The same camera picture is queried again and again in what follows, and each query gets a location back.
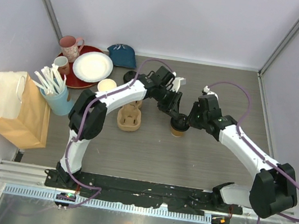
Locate stack of black lids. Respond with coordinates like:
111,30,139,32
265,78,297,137
123,70,136,83

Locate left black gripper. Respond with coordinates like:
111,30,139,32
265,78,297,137
152,86,184,121

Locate brown paper cup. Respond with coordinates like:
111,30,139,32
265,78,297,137
170,127,184,138

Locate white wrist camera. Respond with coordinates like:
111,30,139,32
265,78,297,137
202,86,218,99
168,72,186,93

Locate white paper plate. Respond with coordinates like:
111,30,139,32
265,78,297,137
72,52,114,83

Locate brown pulp cup carrier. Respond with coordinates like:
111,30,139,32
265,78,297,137
117,100,142,132

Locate small pink floral mug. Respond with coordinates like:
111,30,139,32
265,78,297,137
53,56,70,75

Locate stacked brown paper cups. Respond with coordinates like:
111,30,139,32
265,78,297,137
97,78,117,92

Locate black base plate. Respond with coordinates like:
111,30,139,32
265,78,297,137
42,164,247,223

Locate tall pink floral mug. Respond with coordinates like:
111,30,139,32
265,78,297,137
59,35,85,63

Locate aluminium rail frame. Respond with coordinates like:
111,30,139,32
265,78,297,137
0,156,299,224

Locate brown paper bag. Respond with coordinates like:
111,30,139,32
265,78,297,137
0,71,51,150

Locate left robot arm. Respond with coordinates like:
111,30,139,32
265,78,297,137
58,66,186,190

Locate light blue holder cup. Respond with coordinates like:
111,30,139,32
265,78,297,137
39,87,74,116

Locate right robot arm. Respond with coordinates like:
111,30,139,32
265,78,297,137
188,94,298,219

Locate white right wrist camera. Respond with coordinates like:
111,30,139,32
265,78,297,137
202,86,218,99

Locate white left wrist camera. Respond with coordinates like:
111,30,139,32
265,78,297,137
168,72,186,93

